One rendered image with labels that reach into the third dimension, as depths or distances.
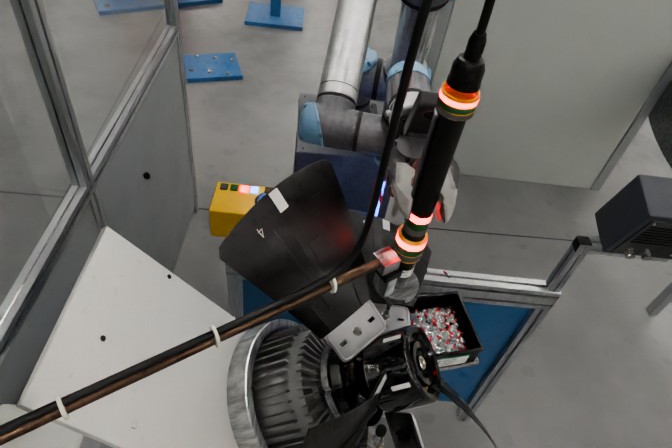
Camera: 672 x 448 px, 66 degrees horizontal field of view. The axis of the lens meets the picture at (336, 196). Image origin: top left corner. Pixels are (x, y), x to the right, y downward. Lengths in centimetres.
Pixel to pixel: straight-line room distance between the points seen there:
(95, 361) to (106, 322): 5
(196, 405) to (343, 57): 64
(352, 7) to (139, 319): 67
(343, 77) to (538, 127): 213
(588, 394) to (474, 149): 135
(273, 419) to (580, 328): 199
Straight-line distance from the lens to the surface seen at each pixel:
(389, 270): 75
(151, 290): 82
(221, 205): 122
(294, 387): 85
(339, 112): 94
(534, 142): 306
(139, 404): 77
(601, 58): 286
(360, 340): 83
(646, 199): 130
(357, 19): 104
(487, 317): 162
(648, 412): 261
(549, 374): 247
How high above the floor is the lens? 195
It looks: 44 degrees down
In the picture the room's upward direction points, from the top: 9 degrees clockwise
